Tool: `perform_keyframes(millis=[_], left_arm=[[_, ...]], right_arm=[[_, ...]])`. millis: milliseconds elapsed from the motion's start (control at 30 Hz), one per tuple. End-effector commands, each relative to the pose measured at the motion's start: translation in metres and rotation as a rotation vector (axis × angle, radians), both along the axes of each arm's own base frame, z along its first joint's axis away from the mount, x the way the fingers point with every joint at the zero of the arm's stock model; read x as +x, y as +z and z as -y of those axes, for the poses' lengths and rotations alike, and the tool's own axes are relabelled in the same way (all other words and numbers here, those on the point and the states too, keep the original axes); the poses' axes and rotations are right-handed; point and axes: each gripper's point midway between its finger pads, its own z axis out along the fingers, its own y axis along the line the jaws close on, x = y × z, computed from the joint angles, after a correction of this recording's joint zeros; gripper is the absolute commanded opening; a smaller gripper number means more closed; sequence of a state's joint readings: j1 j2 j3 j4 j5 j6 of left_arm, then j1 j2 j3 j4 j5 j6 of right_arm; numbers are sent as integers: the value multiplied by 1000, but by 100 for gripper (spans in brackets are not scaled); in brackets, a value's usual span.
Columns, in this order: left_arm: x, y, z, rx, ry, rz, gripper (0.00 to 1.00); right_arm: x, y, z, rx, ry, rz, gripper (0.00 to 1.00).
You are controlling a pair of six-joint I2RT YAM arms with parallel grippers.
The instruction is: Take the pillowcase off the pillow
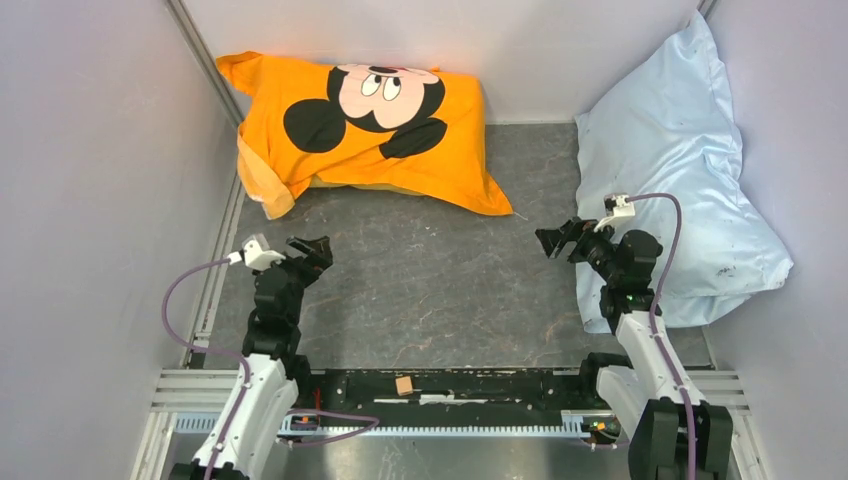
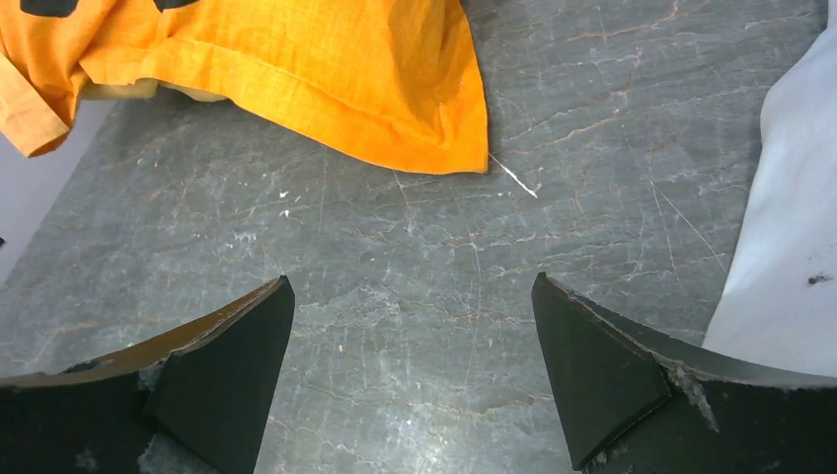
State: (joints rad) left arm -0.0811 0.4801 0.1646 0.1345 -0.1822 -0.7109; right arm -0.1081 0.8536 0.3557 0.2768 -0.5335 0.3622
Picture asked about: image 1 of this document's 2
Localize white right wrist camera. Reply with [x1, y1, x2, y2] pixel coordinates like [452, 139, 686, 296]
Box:
[594, 193, 636, 232]

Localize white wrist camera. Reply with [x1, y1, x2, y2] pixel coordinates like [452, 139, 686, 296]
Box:
[226, 234, 286, 272]
[594, 193, 636, 232]

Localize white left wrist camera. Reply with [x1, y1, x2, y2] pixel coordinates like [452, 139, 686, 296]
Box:
[226, 234, 286, 272]

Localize small wooden cube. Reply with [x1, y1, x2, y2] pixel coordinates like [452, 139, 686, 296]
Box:
[395, 376, 414, 397]

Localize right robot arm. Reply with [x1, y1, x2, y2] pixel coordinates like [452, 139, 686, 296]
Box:
[535, 217, 734, 479]

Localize light blue pillow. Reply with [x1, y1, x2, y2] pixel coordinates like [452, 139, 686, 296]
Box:
[575, 14, 793, 328]

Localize white toothed cable rail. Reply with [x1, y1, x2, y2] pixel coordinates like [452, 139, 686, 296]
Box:
[173, 410, 624, 439]

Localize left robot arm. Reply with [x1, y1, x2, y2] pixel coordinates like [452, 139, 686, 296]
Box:
[169, 234, 333, 479]

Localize orange Mickey Mouse pillowcase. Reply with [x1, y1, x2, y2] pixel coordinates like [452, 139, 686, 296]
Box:
[216, 51, 513, 219]

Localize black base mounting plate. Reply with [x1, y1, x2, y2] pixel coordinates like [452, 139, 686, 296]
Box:
[295, 367, 611, 427]

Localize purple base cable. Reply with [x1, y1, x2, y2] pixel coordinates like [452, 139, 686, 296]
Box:
[278, 409, 381, 448]

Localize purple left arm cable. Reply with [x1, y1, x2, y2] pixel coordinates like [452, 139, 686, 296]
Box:
[161, 258, 253, 480]

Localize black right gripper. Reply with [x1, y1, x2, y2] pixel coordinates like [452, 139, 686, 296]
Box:
[535, 216, 622, 285]

